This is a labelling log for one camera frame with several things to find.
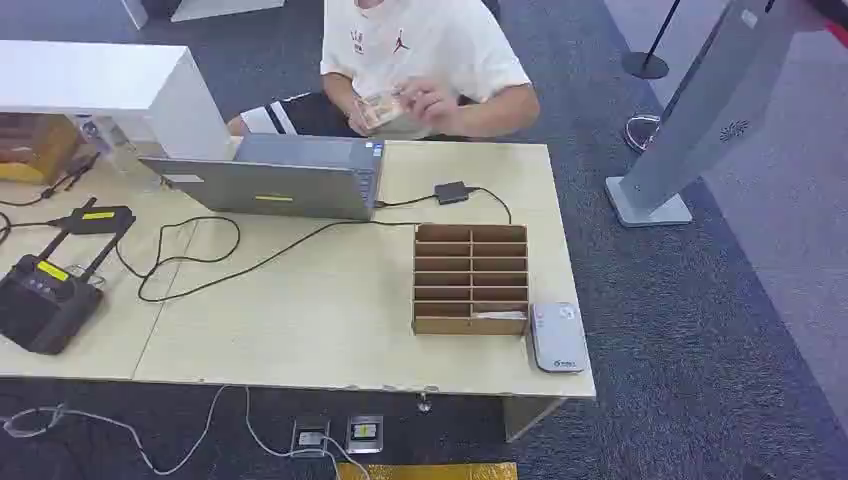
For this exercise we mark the black power adapter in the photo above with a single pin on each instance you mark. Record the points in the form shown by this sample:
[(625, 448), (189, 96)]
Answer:
[(452, 192)]

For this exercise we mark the wooden card box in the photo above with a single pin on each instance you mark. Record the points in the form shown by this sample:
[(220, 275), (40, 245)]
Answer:
[(471, 278)]

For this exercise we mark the pale wooden desk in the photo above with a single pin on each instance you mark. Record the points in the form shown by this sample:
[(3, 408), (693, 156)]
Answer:
[(344, 305)]

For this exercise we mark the grey laptop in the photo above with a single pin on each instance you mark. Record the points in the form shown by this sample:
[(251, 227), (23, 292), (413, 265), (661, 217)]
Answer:
[(291, 179)]

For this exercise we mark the grey card reader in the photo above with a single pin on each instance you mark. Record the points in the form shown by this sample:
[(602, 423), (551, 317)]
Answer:
[(558, 336)]

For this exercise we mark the person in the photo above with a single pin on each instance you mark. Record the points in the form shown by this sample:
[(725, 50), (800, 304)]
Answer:
[(424, 46)]

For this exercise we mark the floor power socket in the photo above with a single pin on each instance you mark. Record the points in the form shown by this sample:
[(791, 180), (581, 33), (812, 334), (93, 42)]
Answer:
[(364, 434), (309, 436)]

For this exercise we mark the yellow floor mat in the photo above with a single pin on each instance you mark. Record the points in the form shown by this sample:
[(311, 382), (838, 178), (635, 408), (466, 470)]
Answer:
[(427, 472)]

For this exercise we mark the grey kiosk stand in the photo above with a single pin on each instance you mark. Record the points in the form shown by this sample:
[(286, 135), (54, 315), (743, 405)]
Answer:
[(702, 112)]

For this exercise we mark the black box with yellow label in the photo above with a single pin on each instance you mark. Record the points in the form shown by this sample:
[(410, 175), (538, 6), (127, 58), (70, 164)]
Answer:
[(98, 219)]

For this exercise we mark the white counter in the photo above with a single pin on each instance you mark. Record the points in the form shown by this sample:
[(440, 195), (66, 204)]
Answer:
[(126, 86)]

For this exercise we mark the brown cardboard box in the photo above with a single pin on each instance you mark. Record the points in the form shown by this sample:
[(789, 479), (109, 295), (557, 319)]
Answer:
[(32, 146)]

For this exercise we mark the black stanchion post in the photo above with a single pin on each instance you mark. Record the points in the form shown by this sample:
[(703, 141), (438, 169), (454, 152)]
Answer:
[(652, 50)]

